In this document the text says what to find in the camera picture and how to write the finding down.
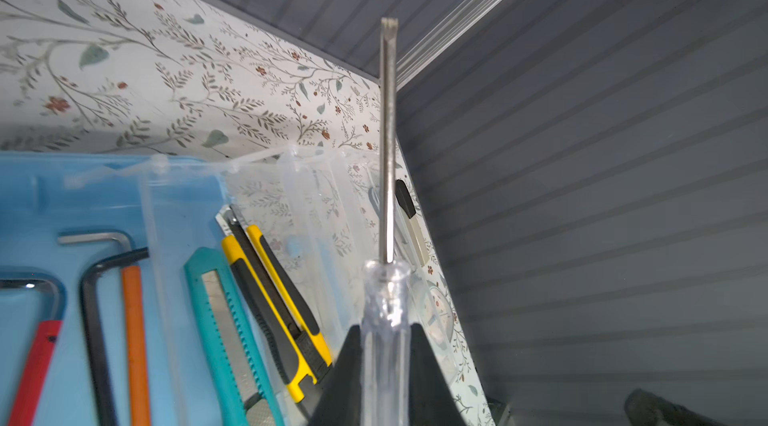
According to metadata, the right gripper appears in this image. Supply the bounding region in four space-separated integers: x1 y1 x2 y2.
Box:
623 389 724 426

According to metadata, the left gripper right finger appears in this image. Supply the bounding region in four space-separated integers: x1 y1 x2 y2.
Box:
409 323 466 426

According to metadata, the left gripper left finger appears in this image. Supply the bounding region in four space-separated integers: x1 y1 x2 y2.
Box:
308 325 363 426

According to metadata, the clear handled screwdriver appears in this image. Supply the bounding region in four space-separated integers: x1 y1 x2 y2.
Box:
361 18 411 425

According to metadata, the teal pen tool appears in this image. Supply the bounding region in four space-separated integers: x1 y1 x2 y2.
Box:
184 247 284 425

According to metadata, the yellow black utility knife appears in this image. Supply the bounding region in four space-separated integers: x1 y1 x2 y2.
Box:
216 205 333 417

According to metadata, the blue plastic tool box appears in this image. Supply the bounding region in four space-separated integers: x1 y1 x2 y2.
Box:
0 146 433 426

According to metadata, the orange handled hex key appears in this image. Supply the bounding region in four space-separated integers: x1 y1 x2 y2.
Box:
58 231 151 425

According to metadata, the black hex key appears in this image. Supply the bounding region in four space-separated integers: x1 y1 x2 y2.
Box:
79 247 149 425

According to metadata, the red handled hex key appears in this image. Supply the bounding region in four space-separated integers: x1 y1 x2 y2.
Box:
1 269 67 425

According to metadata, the clear tape roll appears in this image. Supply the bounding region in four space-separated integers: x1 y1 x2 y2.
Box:
413 282 454 354

